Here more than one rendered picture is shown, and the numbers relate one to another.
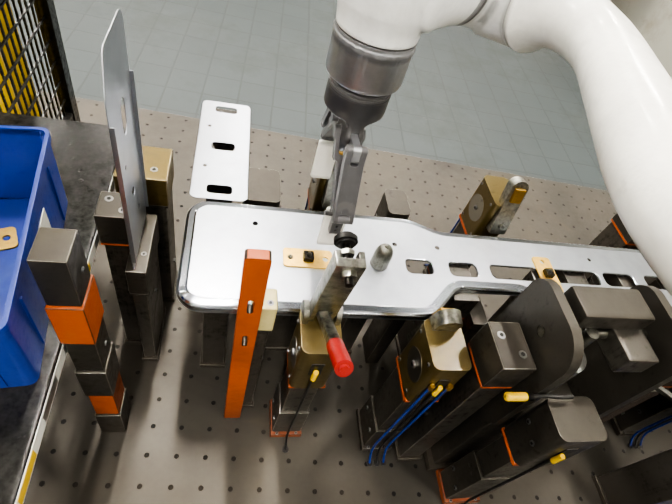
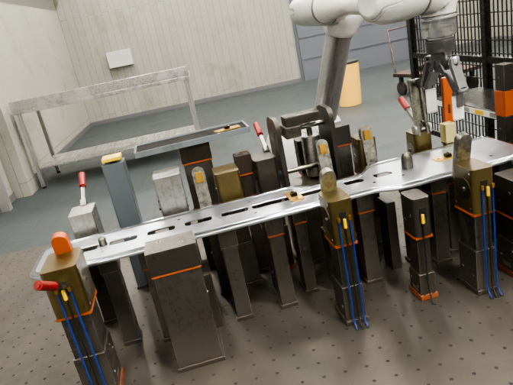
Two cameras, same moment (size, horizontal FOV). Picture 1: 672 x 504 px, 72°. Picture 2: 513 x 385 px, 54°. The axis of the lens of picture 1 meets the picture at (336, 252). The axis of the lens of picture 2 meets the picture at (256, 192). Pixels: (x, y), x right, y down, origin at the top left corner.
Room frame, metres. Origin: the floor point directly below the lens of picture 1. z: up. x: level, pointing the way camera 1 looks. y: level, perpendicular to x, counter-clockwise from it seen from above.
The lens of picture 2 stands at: (1.95, -0.19, 1.48)
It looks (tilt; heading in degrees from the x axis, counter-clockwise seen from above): 19 degrees down; 193
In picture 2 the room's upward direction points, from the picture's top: 12 degrees counter-clockwise
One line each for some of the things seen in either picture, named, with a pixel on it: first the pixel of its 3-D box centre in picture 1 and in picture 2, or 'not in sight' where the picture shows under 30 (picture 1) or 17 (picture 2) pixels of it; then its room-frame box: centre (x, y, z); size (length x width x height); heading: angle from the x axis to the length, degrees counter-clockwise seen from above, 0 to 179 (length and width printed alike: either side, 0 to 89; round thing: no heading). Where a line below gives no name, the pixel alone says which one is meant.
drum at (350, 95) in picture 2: not in sight; (347, 82); (-5.70, -0.29, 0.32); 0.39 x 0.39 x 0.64
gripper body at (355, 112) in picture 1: (351, 112); (440, 55); (0.49, 0.04, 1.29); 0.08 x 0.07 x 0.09; 21
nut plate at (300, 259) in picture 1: (308, 256); (447, 155); (0.49, 0.04, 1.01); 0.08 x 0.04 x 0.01; 111
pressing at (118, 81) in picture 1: (130, 157); not in sight; (0.41, 0.29, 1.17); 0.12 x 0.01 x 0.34; 21
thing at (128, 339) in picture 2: not in sight; (119, 295); (0.85, -0.89, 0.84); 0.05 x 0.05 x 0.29; 21
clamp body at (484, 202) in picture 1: (463, 239); (345, 260); (0.81, -0.27, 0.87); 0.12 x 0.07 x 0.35; 21
